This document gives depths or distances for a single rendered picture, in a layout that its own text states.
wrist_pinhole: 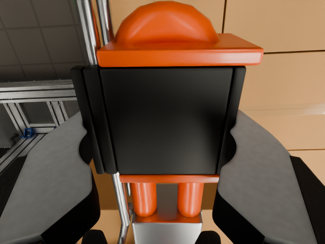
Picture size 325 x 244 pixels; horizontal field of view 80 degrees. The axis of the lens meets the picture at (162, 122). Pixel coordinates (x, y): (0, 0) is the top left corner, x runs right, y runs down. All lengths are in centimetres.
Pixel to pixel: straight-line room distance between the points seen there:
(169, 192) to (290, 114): 72
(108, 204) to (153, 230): 26
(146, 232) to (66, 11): 122
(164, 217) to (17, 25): 137
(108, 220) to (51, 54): 111
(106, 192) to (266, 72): 61
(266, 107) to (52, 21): 116
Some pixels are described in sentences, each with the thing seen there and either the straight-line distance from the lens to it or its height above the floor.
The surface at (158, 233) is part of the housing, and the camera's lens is 20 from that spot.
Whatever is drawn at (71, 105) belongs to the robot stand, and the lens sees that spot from 122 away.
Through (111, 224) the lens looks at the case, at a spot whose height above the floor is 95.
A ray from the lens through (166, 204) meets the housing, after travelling 20.
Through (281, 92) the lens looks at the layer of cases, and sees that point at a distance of 81.
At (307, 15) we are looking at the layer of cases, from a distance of 76.
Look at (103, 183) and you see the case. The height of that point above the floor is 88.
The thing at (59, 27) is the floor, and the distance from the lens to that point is 134.
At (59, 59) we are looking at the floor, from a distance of 138.
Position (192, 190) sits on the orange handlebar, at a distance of 16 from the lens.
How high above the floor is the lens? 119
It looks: 58 degrees down
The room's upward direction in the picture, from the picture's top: 178 degrees counter-clockwise
